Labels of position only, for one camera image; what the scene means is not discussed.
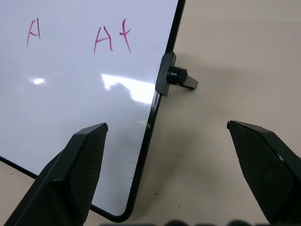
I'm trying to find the white board with black frame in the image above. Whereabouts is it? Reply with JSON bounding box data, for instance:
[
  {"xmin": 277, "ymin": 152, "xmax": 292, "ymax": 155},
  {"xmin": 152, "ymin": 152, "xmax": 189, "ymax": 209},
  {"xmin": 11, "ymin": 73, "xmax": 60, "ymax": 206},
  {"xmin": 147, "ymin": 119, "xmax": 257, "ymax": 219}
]
[{"xmin": 0, "ymin": 0, "xmax": 186, "ymax": 223}]

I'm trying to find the black whiteboard stand bracket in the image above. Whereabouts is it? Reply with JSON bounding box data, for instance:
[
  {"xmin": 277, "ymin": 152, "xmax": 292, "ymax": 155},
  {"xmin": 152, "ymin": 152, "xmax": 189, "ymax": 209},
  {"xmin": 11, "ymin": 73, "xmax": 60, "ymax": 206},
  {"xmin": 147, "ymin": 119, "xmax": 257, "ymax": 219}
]
[{"xmin": 155, "ymin": 52, "xmax": 199, "ymax": 97}]

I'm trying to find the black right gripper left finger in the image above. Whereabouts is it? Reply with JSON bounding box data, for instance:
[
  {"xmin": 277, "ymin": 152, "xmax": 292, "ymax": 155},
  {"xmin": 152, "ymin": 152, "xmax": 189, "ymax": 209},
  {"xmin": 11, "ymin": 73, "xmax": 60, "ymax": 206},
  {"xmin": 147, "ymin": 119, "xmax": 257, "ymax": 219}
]
[{"xmin": 0, "ymin": 122, "xmax": 109, "ymax": 226}]

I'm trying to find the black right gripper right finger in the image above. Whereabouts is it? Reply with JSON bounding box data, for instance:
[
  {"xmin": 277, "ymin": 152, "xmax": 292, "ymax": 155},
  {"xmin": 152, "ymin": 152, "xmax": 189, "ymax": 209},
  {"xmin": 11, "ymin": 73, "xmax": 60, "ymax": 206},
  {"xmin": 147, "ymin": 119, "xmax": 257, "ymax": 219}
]
[{"xmin": 227, "ymin": 120, "xmax": 301, "ymax": 224}]

